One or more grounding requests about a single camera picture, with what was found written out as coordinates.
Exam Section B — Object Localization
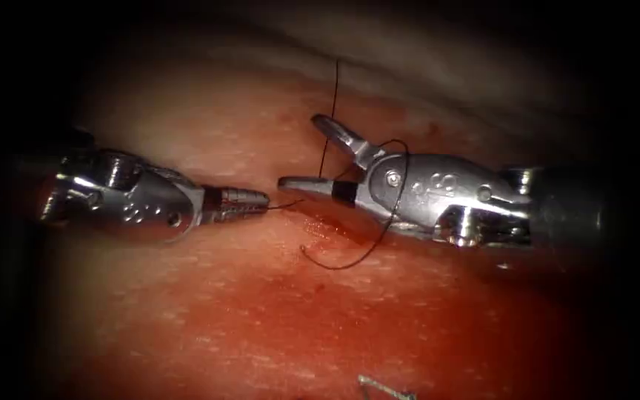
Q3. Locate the right arm needle driver jaw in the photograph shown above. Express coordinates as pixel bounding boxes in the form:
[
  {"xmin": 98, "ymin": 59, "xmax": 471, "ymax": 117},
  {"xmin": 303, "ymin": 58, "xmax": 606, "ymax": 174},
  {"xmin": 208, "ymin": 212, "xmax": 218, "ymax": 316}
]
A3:
[
  {"xmin": 310, "ymin": 113, "xmax": 387, "ymax": 171},
  {"xmin": 276, "ymin": 175, "xmax": 365, "ymax": 207}
]

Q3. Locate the left arm needle driver jaw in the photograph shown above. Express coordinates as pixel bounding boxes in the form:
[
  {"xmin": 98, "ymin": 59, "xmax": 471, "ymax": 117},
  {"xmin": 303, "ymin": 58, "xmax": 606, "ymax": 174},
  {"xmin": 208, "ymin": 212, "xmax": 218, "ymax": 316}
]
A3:
[
  {"xmin": 203, "ymin": 204, "xmax": 270, "ymax": 225},
  {"xmin": 203, "ymin": 186, "xmax": 270, "ymax": 208}
]

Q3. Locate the left arm needle driver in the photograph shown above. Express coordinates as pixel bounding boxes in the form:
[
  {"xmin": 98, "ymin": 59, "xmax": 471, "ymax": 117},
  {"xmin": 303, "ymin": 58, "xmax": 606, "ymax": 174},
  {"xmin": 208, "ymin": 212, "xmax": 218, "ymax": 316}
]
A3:
[{"xmin": 39, "ymin": 145, "xmax": 207, "ymax": 244}]

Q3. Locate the right arm needle driver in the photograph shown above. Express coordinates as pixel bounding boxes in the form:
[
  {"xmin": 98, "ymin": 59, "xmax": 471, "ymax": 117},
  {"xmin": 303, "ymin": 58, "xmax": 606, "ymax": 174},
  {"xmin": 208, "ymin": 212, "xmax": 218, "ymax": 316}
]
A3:
[{"xmin": 355, "ymin": 153, "xmax": 533, "ymax": 249}]

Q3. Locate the black thread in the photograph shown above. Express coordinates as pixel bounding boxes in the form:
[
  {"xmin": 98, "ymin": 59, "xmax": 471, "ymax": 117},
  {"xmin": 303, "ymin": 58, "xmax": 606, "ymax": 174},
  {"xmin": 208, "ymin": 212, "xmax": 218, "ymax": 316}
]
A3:
[{"xmin": 267, "ymin": 57, "xmax": 412, "ymax": 272}]

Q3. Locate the tissue pad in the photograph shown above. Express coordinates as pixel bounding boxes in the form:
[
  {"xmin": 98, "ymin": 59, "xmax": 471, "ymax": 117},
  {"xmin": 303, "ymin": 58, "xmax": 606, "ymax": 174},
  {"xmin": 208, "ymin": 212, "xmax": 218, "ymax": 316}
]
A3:
[{"xmin": 14, "ymin": 27, "xmax": 638, "ymax": 400}]

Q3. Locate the blue stitching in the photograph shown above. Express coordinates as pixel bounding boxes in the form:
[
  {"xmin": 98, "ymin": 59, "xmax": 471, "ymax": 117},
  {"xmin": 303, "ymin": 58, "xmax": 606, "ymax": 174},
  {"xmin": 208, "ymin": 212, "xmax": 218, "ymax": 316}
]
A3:
[{"xmin": 356, "ymin": 373, "xmax": 418, "ymax": 400}]

